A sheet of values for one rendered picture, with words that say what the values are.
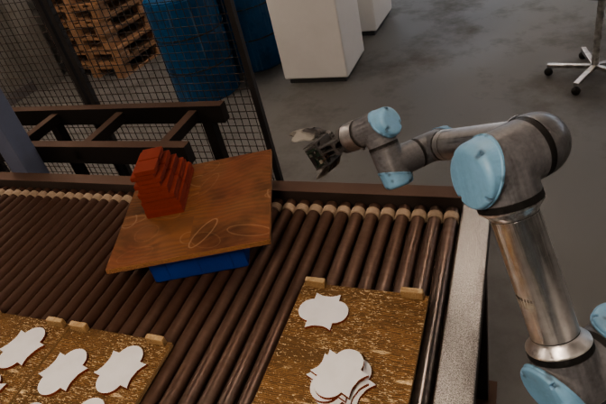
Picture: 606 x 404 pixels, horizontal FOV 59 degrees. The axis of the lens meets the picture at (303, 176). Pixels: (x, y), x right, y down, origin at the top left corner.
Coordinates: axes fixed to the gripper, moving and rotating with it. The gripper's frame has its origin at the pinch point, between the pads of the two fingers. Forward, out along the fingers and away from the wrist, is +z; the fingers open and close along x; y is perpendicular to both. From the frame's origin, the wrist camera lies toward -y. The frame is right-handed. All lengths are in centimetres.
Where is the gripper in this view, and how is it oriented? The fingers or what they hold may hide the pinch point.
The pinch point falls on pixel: (305, 155)
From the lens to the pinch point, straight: 153.4
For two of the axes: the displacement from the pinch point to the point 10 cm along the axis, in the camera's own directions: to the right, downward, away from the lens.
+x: 5.4, 8.3, 1.8
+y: -5.8, 5.1, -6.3
